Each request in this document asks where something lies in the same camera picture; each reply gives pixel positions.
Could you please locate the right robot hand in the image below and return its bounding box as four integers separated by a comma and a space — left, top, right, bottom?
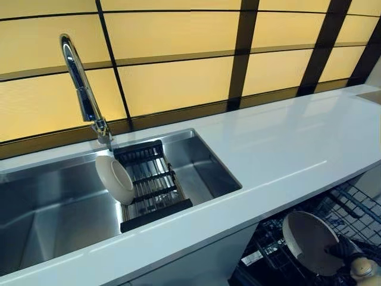
324, 234, 370, 268

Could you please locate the cream ceramic plate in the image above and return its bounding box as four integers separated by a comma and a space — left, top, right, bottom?
282, 210, 343, 277
95, 154, 135, 206

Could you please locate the dark lower dishwasher rack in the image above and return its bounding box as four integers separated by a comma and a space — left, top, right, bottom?
238, 214, 381, 286

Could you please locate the white cabinet door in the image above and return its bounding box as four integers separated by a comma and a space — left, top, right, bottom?
124, 222, 260, 286

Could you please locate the black dish drying rack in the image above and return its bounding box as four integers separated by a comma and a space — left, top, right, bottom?
114, 139, 193, 234

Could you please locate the stainless steel sink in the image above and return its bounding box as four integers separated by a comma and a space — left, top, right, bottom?
0, 128, 243, 276

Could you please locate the chrome kitchen faucet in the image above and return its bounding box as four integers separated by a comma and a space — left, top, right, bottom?
59, 33, 114, 152

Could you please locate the wire upper dishwasher rack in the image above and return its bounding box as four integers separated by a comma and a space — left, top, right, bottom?
326, 181, 381, 241

